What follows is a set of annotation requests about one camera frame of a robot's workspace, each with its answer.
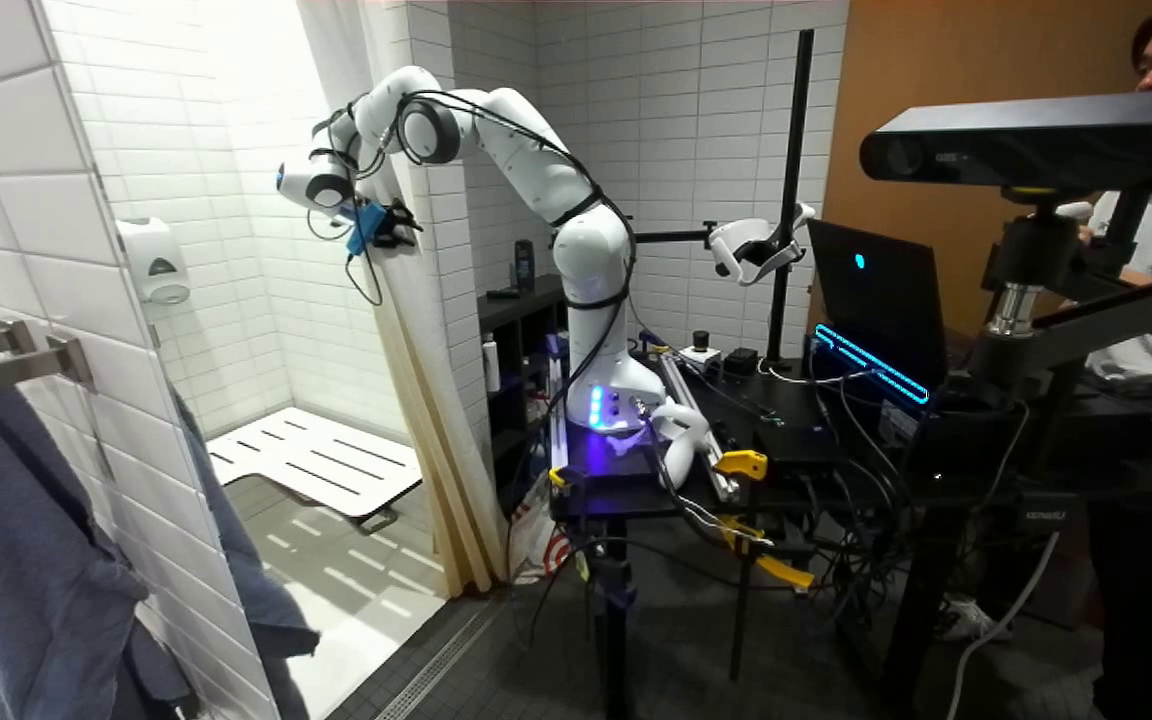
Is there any black camera on stand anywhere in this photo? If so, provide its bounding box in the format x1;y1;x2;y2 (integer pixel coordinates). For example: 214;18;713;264
861;91;1152;190

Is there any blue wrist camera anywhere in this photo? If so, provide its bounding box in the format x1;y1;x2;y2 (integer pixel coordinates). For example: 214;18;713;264
342;201;383;261

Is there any white camera on pole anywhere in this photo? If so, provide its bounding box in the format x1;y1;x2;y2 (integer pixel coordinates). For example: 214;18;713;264
706;202;817;286

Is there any white soap dispenser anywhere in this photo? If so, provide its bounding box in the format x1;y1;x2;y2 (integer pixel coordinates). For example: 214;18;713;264
116;214;188;308

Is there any black shelf unit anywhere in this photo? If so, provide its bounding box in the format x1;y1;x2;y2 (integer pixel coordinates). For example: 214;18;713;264
478;277;565;513

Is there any black camera cable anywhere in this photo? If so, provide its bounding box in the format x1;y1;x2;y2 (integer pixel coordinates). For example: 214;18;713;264
304;196;391;310

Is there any yellow clamp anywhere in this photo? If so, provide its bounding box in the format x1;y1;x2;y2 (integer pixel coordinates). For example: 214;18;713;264
715;446;768;483

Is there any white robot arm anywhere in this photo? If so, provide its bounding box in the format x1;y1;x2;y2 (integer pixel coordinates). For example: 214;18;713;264
277;65;668;430

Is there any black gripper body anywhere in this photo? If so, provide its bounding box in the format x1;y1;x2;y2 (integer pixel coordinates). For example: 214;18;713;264
371;201;422;251

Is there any metal towel hook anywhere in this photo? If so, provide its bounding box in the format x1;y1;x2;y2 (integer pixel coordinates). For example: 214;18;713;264
0;320;91;392

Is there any white shower curtain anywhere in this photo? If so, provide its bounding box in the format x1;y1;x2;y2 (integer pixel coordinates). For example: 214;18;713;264
296;0;508;596

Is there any black vertical pole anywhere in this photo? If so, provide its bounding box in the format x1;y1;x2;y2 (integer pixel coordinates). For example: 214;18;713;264
765;26;817;362

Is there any white shower seat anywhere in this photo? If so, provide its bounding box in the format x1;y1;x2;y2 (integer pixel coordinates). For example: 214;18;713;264
208;406;420;520

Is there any blue hanging towel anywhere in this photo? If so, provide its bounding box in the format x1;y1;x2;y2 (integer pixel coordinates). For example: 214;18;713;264
0;323;323;720

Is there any white plastic bag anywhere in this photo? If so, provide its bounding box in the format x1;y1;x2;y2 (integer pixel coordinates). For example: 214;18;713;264
508;472;571;584

